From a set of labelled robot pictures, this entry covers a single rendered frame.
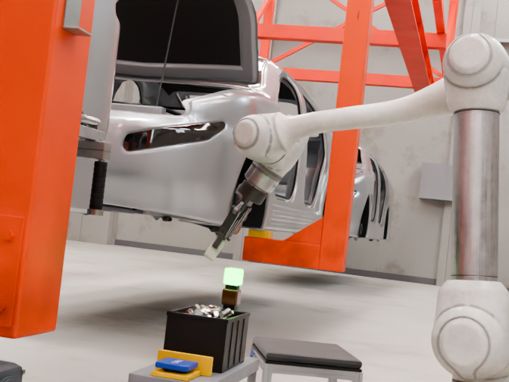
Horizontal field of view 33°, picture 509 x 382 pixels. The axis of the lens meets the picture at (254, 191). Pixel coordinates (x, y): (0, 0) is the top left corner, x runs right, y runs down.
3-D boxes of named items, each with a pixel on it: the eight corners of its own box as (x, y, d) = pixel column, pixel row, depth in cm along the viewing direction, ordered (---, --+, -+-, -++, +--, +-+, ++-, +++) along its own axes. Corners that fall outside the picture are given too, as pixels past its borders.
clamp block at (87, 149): (79, 158, 239) (82, 139, 239) (110, 161, 237) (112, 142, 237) (72, 156, 234) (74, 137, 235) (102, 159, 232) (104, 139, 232)
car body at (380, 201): (288, 231, 1567) (296, 155, 1572) (391, 242, 1522) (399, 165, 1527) (210, 224, 1087) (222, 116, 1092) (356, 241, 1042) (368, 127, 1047)
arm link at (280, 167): (261, 160, 238) (242, 152, 226) (292, 113, 236) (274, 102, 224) (291, 182, 233) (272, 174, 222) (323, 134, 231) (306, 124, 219)
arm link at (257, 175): (285, 178, 234) (273, 196, 235) (258, 159, 236) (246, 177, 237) (278, 177, 226) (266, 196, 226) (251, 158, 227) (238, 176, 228)
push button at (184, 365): (165, 367, 179) (167, 356, 179) (197, 372, 178) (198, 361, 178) (154, 372, 173) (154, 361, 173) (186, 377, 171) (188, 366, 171)
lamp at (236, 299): (224, 303, 214) (226, 287, 214) (240, 305, 213) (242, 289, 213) (220, 304, 210) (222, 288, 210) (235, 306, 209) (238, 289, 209)
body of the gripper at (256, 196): (264, 193, 227) (245, 223, 228) (271, 193, 235) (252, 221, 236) (242, 177, 228) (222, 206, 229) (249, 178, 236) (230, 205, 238)
